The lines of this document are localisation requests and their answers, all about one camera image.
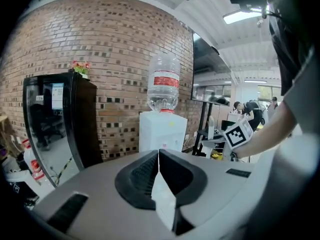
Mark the clear water jug red cap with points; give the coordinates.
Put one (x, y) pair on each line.
(28, 156)
(38, 174)

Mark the white water dispenser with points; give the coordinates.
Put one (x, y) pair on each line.
(160, 129)

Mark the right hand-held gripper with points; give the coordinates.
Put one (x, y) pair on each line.
(235, 136)

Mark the person's grey t-shirt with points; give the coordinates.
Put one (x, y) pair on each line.
(305, 96)

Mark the clear water bottle red label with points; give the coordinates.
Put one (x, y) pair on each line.
(163, 84)

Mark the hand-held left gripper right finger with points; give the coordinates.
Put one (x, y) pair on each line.
(220, 184)

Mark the person's right forearm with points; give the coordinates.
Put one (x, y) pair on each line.
(270, 131)

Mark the black chest harness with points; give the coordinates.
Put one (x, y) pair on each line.
(287, 49)

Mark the yellow object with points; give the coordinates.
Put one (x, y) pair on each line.
(217, 156)

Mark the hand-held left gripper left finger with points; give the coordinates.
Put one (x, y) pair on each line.
(100, 184)

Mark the black television stand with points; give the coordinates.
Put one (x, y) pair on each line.
(202, 124)

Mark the black glass-door cabinet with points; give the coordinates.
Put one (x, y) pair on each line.
(82, 124)

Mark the long ceiling light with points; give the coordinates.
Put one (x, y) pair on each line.
(241, 16)
(255, 81)

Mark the potted red flowers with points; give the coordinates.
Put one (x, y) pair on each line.
(80, 67)

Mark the large black television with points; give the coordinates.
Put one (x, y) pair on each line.
(203, 64)

